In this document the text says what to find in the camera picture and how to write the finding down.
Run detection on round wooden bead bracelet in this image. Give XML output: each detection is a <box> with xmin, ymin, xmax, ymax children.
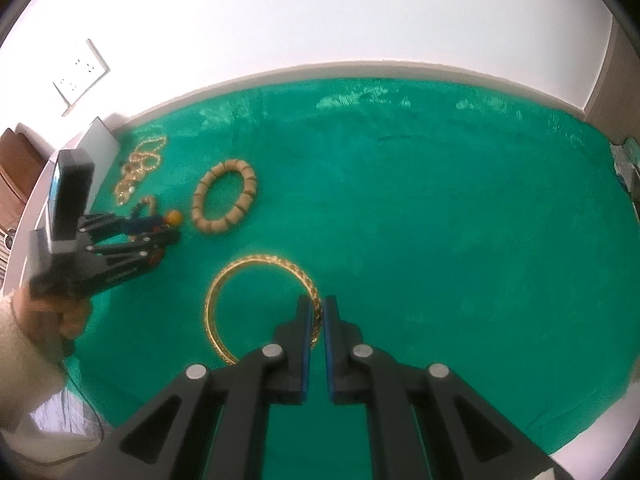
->
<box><xmin>128</xmin><ymin>195</ymin><xmax>184</xmax><ymax>231</ymax></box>

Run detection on pearl necklace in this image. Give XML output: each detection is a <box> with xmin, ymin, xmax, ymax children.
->
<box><xmin>113</xmin><ymin>134</ymin><xmax>170</xmax><ymax>207</ymax></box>

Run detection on gold bangle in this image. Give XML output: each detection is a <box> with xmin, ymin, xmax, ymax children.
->
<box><xmin>204</xmin><ymin>254</ymin><xmax>322</xmax><ymax>365</ymax></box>

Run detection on cream sleeve forearm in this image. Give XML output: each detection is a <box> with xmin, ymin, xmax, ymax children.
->
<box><xmin>0</xmin><ymin>294</ymin><xmax>65</xmax><ymax>431</ymax></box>

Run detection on left hand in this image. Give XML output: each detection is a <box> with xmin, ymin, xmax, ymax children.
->
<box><xmin>11</xmin><ymin>286</ymin><xmax>92</xmax><ymax>350</ymax></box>

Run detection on white cardboard box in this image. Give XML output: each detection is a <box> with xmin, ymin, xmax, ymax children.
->
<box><xmin>74</xmin><ymin>117</ymin><xmax>120</xmax><ymax>205</ymax></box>

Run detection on wooden headboard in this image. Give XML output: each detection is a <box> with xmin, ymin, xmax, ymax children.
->
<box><xmin>0</xmin><ymin>129</ymin><xmax>46</xmax><ymax>231</ymax></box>

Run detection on green velvet cloth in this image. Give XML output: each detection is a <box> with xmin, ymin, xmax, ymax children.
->
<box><xmin>67</xmin><ymin>79</ymin><xmax>639</xmax><ymax>453</ymax></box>

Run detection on cluttered items pile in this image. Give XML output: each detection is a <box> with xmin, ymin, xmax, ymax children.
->
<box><xmin>611</xmin><ymin>138</ymin><xmax>639</xmax><ymax>194</ymax></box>

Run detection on black camera box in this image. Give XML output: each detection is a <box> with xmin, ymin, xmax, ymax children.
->
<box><xmin>46</xmin><ymin>148</ymin><xmax>94</xmax><ymax>255</ymax></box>

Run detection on black cable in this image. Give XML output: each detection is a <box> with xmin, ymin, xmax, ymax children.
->
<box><xmin>56</xmin><ymin>339</ymin><xmax>106</xmax><ymax>441</ymax></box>

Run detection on white wall socket right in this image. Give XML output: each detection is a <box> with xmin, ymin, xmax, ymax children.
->
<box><xmin>52</xmin><ymin>38</ymin><xmax>111</xmax><ymax>115</ymax></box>

